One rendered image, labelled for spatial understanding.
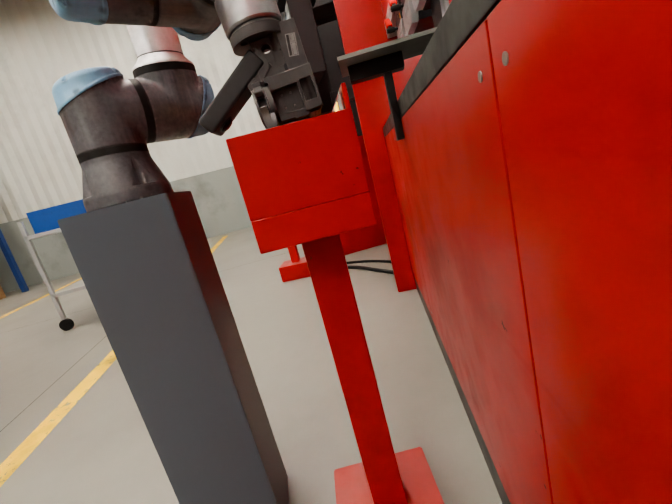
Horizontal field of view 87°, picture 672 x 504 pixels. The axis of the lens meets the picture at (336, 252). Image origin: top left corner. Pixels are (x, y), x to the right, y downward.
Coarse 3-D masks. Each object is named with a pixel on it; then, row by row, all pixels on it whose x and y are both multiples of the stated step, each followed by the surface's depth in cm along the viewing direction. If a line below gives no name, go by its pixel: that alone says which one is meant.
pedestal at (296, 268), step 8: (288, 248) 279; (296, 248) 282; (296, 256) 280; (288, 264) 280; (296, 264) 274; (304, 264) 274; (280, 272) 277; (288, 272) 277; (296, 272) 276; (304, 272) 275; (288, 280) 278
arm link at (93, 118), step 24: (72, 72) 58; (96, 72) 59; (120, 72) 64; (72, 96) 58; (96, 96) 59; (120, 96) 62; (144, 96) 64; (72, 120) 59; (96, 120) 60; (120, 120) 62; (144, 120) 65; (72, 144) 62; (96, 144) 60
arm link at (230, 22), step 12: (216, 0) 43; (228, 0) 42; (240, 0) 42; (252, 0) 42; (264, 0) 43; (228, 12) 43; (240, 12) 42; (252, 12) 42; (264, 12) 43; (276, 12) 44; (228, 24) 43; (240, 24) 43; (228, 36) 45
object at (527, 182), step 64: (512, 0) 24; (576, 0) 18; (640, 0) 14; (448, 64) 41; (512, 64) 26; (576, 64) 19; (640, 64) 15; (448, 128) 48; (512, 128) 28; (576, 128) 20; (640, 128) 15; (448, 192) 57; (512, 192) 31; (576, 192) 21; (640, 192) 16; (448, 256) 70; (512, 256) 35; (576, 256) 23; (640, 256) 17; (448, 320) 92; (512, 320) 39; (576, 320) 25; (640, 320) 18; (512, 384) 45; (576, 384) 27; (640, 384) 19; (512, 448) 53; (576, 448) 30; (640, 448) 21
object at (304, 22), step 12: (288, 0) 178; (300, 0) 179; (288, 12) 180; (300, 12) 180; (312, 12) 181; (300, 24) 181; (312, 24) 182; (300, 36) 182; (312, 36) 183; (312, 48) 184; (312, 60) 185; (324, 72) 190
